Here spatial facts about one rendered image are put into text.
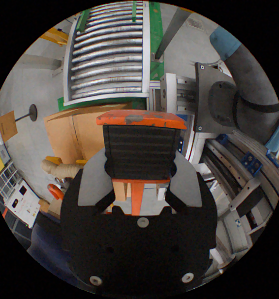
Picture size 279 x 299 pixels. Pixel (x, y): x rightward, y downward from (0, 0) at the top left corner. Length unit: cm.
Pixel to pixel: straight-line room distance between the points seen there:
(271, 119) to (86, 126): 54
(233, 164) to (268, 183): 18
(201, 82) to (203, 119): 11
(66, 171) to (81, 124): 21
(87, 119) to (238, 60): 45
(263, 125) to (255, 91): 7
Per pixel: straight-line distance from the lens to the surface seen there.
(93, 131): 41
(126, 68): 78
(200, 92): 31
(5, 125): 200
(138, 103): 129
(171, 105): 31
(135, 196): 18
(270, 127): 23
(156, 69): 137
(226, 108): 29
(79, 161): 35
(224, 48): 18
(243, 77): 19
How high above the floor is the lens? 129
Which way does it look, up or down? 59 degrees down
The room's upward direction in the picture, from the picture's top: 179 degrees counter-clockwise
